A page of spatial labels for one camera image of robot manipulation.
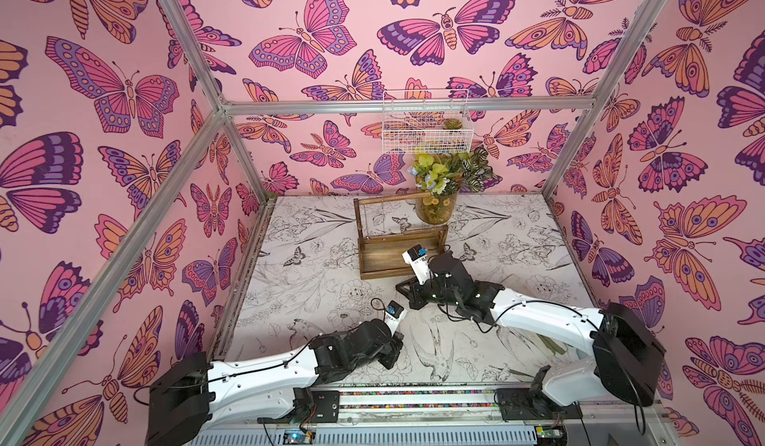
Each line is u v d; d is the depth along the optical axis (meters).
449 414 0.73
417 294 0.70
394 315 0.68
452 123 0.93
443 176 1.02
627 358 0.42
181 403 0.41
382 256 1.02
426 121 0.95
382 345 0.59
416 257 0.71
